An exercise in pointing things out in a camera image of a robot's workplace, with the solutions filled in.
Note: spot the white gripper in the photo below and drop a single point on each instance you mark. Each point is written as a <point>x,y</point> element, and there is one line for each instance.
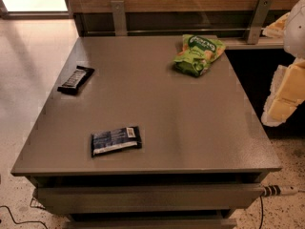
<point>295,32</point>

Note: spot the blue rxbar blueberry wrapper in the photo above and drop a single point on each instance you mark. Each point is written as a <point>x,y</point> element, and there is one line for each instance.
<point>115,140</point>

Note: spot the green snack bag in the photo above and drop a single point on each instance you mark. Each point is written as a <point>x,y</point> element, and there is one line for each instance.
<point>198,54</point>

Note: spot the grey drawer cabinet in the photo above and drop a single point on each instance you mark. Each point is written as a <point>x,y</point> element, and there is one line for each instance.
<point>204,152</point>

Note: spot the white power strip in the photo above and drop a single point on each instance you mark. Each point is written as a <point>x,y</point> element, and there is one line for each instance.
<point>276,190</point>

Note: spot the black candy bar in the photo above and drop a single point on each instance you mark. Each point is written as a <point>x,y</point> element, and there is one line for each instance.
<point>76,80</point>

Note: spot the right metal bracket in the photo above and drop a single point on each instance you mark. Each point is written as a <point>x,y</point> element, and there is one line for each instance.
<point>253,32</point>

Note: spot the metal bracket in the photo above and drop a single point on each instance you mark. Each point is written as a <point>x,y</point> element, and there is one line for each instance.
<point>253,32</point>
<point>119,17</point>

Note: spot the left metal bracket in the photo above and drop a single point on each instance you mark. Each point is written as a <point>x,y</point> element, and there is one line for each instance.
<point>119,17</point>

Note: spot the metal rail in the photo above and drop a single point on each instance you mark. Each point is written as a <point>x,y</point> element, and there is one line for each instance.
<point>218,32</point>

